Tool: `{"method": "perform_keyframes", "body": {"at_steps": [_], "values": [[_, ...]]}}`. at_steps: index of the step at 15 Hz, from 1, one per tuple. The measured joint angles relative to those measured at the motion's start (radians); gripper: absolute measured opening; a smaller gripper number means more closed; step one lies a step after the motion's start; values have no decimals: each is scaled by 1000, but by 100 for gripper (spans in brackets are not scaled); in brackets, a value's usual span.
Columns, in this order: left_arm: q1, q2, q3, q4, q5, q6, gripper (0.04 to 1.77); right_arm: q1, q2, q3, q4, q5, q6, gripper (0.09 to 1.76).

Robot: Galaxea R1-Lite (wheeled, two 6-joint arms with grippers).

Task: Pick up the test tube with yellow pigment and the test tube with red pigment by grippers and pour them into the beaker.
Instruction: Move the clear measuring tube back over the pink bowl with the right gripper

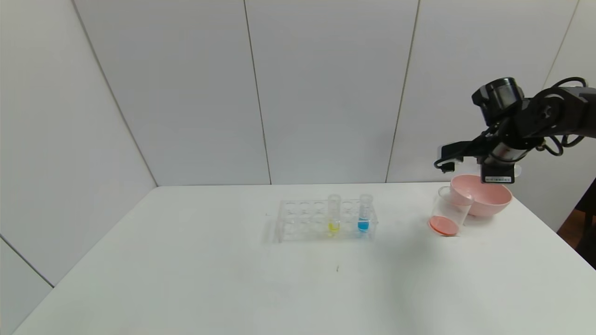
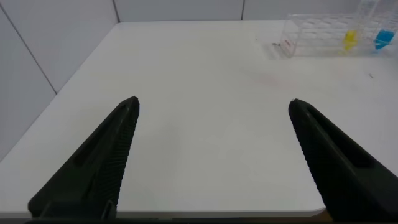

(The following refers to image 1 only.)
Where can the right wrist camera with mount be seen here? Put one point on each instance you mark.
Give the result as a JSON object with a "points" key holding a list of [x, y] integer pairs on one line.
{"points": [[465, 151]]}

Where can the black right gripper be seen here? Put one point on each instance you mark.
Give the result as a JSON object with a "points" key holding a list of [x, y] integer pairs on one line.
{"points": [[499, 175]]}

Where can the pink plastic bowl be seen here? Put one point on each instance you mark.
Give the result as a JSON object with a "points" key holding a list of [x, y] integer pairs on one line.
{"points": [[486, 200]]}

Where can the blue pigment test tube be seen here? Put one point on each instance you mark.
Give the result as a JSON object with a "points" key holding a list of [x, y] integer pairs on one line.
{"points": [[363, 226]]}

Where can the clear glass beaker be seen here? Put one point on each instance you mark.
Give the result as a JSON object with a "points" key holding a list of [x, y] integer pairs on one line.
{"points": [[444, 224]]}

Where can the yellow pigment test tube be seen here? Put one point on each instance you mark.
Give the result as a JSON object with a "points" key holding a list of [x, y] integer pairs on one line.
{"points": [[334, 226]]}

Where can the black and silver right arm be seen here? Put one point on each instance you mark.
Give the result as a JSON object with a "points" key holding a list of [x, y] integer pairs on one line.
{"points": [[545, 114]]}

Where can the clear acrylic test tube rack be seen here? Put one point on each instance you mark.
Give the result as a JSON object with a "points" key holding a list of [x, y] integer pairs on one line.
{"points": [[302, 229]]}

